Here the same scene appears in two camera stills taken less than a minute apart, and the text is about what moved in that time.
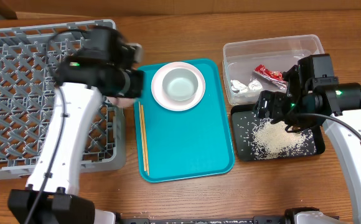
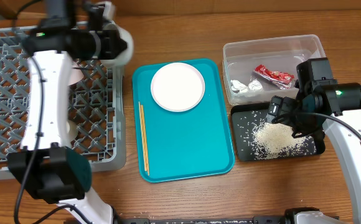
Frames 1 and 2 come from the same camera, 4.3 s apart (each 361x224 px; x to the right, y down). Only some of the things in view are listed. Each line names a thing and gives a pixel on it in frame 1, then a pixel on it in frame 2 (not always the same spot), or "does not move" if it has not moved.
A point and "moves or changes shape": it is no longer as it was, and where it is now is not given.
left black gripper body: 135,82 → 106,23
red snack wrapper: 274,76 does not move
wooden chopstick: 142,135 does not move
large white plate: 178,86 does not move
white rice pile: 270,140 does not move
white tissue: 254,84 does not move
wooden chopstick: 144,127 does not move
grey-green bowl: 180,84 moves or changes shape
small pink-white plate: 121,102 moves or changes shape
